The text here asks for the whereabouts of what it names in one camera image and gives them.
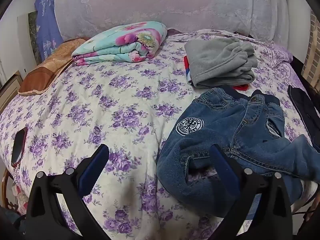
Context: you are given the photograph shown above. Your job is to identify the blue printed cloth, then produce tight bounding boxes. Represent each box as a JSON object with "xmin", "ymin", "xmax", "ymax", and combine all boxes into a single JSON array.
[{"xmin": 35, "ymin": 0, "xmax": 64, "ymax": 55}]

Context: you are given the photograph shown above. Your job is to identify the lavender lace headboard cover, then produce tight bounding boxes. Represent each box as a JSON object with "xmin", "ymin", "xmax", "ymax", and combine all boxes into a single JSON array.
[{"xmin": 54, "ymin": 0, "xmax": 293, "ymax": 48}]

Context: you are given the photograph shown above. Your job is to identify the brick pattern curtain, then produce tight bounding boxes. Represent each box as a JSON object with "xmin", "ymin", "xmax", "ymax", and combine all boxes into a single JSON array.
[{"xmin": 301, "ymin": 10, "xmax": 320, "ymax": 90}]

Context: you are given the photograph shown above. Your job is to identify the red folded garment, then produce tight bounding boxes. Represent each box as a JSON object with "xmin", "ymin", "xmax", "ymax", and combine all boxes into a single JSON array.
[{"xmin": 184, "ymin": 56, "xmax": 250, "ymax": 92}]

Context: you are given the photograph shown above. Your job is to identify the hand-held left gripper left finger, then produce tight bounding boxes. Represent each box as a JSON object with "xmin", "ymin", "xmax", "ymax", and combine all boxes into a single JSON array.
[{"xmin": 25, "ymin": 144, "xmax": 110, "ymax": 240}]

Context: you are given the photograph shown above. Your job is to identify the teal pink floral blanket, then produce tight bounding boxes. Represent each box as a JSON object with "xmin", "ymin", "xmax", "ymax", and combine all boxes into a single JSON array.
[{"xmin": 72, "ymin": 21, "xmax": 168, "ymax": 67}]

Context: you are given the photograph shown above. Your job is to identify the grey folded garment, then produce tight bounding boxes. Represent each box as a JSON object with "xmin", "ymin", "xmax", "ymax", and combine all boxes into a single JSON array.
[{"xmin": 184, "ymin": 37, "xmax": 258, "ymax": 88}]

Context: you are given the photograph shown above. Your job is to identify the brown cushion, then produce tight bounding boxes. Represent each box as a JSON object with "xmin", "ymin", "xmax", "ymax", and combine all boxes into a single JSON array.
[{"xmin": 18, "ymin": 38, "xmax": 88, "ymax": 96}]

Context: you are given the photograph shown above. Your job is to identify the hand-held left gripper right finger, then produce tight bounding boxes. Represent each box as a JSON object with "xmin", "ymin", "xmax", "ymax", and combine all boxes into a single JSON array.
[{"xmin": 210, "ymin": 144, "xmax": 293, "ymax": 240}]

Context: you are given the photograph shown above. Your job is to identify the landscape wall picture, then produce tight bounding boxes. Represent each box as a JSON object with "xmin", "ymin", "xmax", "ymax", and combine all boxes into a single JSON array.
[{"xmin": 17, "ymin": 11, "xmax": 40, "ymax": 65}]

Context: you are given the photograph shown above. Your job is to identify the dark navy garment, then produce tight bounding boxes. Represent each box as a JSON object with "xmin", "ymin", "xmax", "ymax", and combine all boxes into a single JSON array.
[{"xmin": 287, "ymin": 85, "xmax": 320, "ymax": 153}]

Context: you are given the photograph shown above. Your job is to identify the pink floral cloth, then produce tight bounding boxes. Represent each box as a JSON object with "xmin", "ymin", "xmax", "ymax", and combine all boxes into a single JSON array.
[{"xmin": 10, "ymin": 185, "xmax": 30, "ymax": 214}]

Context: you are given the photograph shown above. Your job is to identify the red framed hand mirror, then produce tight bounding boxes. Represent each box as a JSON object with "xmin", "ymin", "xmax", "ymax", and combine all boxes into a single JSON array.
[{"xmin": 11, "ymin": 127, "xmax": 28, "ymax": 167}]

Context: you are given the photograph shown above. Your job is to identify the blue denim pants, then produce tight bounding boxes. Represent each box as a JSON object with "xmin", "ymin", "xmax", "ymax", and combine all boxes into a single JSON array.
[{"xmin": 156, "ymin": 85, "xmax": 320, "ymax": 218}]

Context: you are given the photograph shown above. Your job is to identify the purple floral bedspread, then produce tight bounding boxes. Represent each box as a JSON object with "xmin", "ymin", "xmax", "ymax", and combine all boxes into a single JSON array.
[{"xmin": 0, "ymin": 29, "xmax": 313, "ymax": 240}]

